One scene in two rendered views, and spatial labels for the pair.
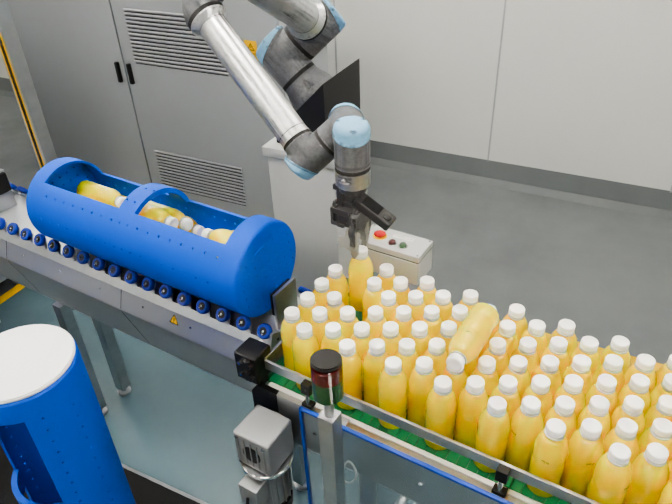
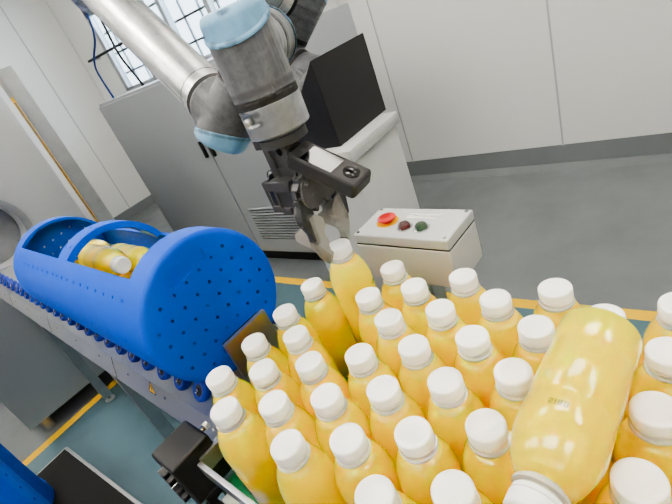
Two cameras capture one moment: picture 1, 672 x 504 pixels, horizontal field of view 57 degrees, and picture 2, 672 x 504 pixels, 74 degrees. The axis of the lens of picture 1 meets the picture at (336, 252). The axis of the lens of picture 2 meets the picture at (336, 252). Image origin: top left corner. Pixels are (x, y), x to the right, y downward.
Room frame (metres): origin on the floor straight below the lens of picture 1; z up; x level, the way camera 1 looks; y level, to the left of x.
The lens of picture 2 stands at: (0.80, -0.25, 1.48)
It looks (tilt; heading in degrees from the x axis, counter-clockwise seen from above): 28 degrees down; 17
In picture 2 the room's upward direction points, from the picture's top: 23 degrees counter-clockwise
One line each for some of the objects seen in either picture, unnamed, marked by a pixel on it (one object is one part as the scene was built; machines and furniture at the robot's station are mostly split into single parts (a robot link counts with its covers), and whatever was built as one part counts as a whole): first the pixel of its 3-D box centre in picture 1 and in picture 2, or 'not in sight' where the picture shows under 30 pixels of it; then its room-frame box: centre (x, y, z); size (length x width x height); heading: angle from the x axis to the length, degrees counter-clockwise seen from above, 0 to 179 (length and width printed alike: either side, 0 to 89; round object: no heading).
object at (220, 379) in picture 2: (291, 312); (219, 378); (1.23, 0.12, 1.09); 0.04 x 0.04 x 0.02
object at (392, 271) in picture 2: (386, 268); (392, 269); (1.40, -0.14, 1.09); 0.04 x 0.04 x 0.02
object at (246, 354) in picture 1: (255, 361); (196, 461); (1.20, 0.23, 0.95); 0.10 x 0.07 x 0.10; 147
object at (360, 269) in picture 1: (361, 279); (358, 296); (1.40, -0.07, 1.05); 0.07 x 0.07 x 0.19
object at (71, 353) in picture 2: not in sight; (78, 362); (2.44, 1.90, 0.31); 0.06 x 0.06 x 0.63; 57
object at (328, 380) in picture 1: (326, 369); not in sight; (0.88, 0.03, 1.23); 0.06 x 0.06 x 0.04
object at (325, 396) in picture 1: (327, 385); not in sight; (0.88, 0.03, 1.18); 0.06 x 0.06 x 0.05
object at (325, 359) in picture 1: (327, 387); not in sight; (0.88, 0.03, 1.18); 0.06 x 0.06 x 0.16
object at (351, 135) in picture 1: (351, 145); (249, 53); (1.42, -0.05, 1.46); 0.10 x 0.09 x 0.12; 3
